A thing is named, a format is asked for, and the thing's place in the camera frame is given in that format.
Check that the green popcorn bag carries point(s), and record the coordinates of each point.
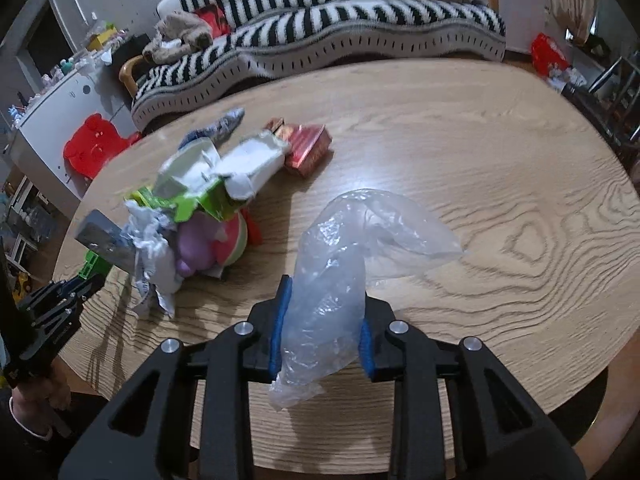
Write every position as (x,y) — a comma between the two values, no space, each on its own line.
(214,200)

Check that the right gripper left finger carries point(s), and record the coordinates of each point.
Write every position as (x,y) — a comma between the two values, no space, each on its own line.
(187,404)

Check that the silver pill blister pack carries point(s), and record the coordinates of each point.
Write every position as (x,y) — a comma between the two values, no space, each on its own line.
(104,237)

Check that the red plastic bag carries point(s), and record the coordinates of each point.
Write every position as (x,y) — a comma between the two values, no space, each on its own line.
(547,55)

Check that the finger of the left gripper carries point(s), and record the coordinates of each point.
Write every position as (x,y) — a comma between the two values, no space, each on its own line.
(50,296)

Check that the red plastic stool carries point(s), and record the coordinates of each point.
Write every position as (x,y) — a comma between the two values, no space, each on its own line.
(94,144)

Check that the black white striped sofa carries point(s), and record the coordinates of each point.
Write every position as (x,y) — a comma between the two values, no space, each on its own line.
(275,39)

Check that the white paper bowl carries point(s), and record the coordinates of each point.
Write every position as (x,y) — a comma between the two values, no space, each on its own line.
(243,170)

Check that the white cabinet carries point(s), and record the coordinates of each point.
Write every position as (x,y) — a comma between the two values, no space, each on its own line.
(52,120)

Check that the white tissue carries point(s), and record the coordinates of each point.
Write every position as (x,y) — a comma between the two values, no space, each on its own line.
(155,272)

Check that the purple pink toy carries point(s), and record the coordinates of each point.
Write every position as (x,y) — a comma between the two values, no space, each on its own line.
(207,246)

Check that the clear plastic bag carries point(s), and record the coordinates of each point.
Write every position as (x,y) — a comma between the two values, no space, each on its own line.
(361,237)

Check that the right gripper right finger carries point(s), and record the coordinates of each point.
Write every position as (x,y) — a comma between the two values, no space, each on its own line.
(500,432)

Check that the brown plush toy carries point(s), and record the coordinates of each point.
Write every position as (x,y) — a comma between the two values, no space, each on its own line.
(177,34)

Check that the person left hand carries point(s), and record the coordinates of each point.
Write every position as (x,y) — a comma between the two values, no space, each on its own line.
(32,401)

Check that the red cigarette box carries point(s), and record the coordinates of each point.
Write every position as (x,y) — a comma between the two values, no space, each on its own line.
(309,144)

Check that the crumpled blue wrapper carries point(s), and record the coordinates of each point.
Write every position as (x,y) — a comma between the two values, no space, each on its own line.
(218,131)

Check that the metal frame chair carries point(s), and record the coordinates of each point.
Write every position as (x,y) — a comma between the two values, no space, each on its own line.
(611,105)

